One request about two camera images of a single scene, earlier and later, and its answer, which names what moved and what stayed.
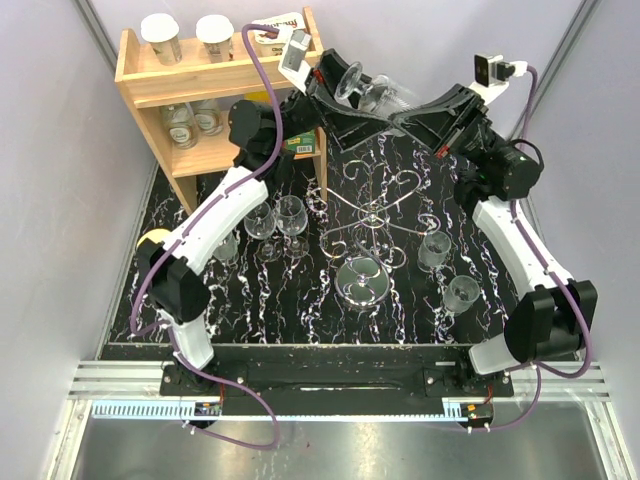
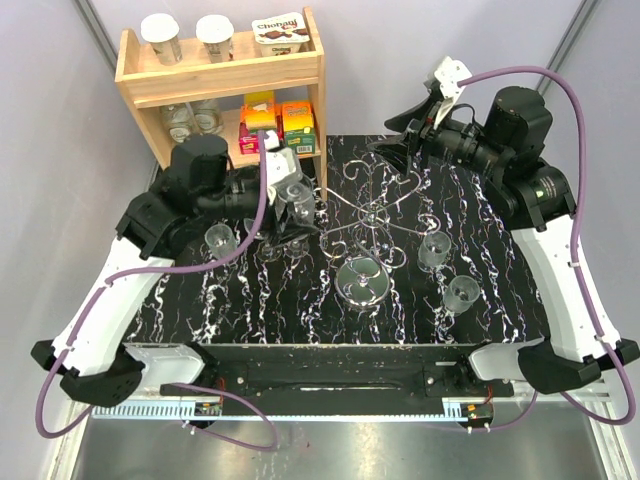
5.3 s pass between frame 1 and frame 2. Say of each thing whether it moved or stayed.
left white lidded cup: stayed
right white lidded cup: stayed
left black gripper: moved
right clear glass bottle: stayed
